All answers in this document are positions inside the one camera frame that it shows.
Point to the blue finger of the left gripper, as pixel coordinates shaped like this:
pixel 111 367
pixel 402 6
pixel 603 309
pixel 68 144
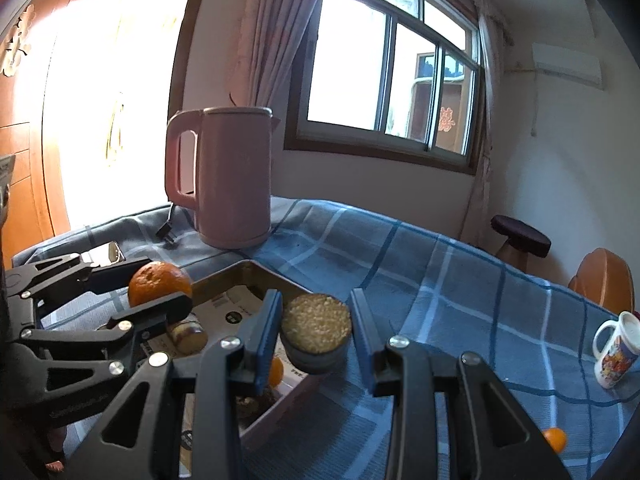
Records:
pixel 102 279

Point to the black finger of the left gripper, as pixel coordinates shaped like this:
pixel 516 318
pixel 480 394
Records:
pixel 148 320

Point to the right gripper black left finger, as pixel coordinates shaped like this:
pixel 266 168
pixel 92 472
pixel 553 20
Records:
pixel 249 353

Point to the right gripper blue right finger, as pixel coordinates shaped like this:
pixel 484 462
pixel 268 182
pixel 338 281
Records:
pixel 370 333

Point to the large orange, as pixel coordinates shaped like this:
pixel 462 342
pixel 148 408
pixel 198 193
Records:
pixel 155 280

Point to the fuzzy rice-topped dark cup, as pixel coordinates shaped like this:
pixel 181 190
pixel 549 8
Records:
pixel 315 331

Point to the small tangerine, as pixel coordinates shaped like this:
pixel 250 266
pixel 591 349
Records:
pixel 276 372
pixel 557 438

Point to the small tangerine in tin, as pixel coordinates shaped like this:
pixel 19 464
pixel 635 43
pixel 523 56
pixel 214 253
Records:
pixel 276 372

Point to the smartphone on table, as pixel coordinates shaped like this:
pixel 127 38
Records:
pixel 103 255

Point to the small brown fruit in tin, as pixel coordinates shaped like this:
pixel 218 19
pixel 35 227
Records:
pixel 251 408

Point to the printed paper sheet in tin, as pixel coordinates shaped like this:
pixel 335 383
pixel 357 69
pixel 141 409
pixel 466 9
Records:
pixel 222 316

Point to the blue plaid tablecloth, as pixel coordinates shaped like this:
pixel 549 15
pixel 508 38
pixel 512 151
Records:
pixel 536 335

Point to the gold metal tin box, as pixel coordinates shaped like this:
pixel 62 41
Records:
pixel 249 273

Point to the pink electric kettle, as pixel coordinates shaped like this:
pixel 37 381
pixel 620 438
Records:
pixel 232 173

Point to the dark round stool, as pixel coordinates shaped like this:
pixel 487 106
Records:
pixel 521 241

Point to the wooden door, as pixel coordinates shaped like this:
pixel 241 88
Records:
pixel 85 87

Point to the white cartoon printed mug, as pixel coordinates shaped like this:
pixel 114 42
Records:
pixel 615 346

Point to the sliding glass window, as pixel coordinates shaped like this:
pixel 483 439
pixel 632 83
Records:
pixel 392 79

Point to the pink curtain left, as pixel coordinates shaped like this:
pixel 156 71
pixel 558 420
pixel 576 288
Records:
pixel 270 34

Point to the pink curtain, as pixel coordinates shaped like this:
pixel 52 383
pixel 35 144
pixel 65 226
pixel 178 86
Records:
pixel 492 42
pixel 270 34

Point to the pink curtain right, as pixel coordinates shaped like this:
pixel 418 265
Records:
pixel 492 42

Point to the white wall air conditioner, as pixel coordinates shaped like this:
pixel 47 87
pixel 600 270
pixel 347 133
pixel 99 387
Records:
pixel 568 64

